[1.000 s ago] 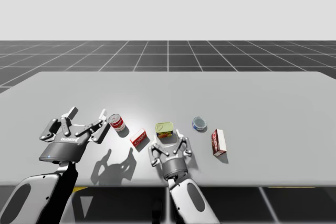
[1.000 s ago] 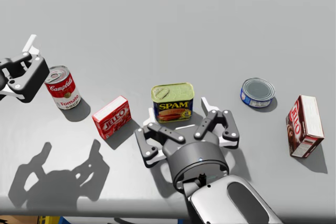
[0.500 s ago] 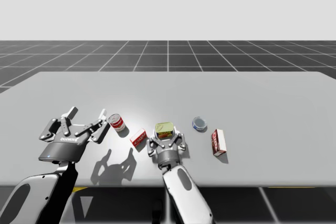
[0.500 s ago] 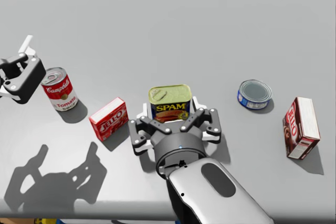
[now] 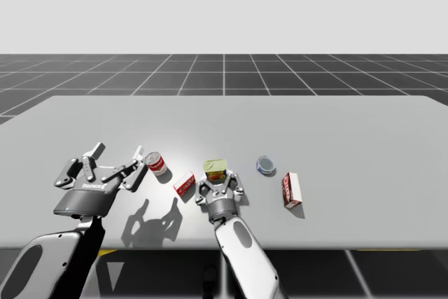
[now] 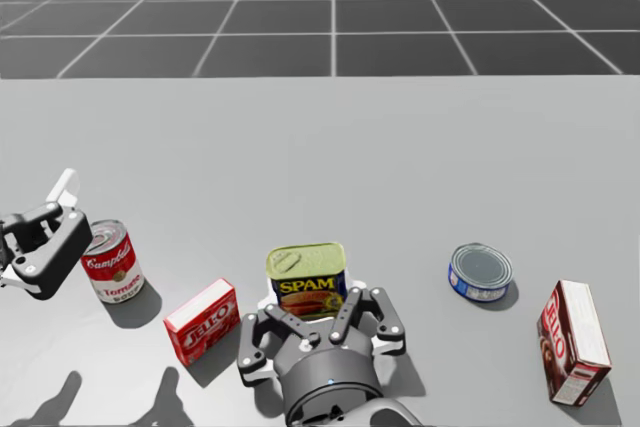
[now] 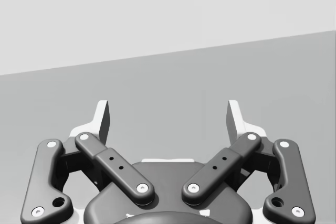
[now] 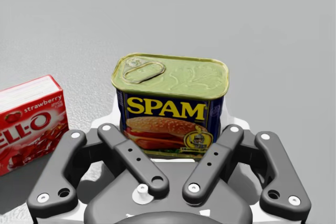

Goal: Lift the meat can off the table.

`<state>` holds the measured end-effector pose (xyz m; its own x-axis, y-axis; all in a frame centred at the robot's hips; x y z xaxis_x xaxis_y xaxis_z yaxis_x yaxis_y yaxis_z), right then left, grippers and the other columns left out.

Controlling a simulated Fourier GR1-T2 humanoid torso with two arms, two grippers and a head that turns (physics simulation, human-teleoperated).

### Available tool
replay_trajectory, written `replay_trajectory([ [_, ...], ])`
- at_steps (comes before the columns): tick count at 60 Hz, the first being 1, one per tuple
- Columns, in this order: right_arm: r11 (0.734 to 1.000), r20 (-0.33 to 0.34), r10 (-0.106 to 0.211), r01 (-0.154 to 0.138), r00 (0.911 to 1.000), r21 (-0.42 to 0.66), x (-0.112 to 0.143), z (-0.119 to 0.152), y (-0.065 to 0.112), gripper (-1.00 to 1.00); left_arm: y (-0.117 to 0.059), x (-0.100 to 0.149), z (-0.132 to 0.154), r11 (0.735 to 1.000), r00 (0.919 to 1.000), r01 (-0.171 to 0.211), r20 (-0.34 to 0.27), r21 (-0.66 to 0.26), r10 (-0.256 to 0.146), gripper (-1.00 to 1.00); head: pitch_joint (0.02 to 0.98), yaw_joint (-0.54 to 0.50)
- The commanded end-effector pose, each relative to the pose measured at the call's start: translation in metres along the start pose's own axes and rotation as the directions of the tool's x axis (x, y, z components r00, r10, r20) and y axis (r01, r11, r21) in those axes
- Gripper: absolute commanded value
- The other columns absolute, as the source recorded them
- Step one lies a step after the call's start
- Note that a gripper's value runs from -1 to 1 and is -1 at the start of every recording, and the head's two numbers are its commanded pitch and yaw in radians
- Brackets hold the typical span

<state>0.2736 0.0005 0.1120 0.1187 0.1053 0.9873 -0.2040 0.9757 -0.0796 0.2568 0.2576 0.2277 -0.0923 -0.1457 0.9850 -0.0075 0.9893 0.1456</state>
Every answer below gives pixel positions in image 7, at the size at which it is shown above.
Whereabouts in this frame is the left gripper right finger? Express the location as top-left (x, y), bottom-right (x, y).
top-left (181, 100), bottom-right (316, 223)

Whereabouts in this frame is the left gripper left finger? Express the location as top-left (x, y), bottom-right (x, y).
top-left (20, 100), bottom-right (155, 223)

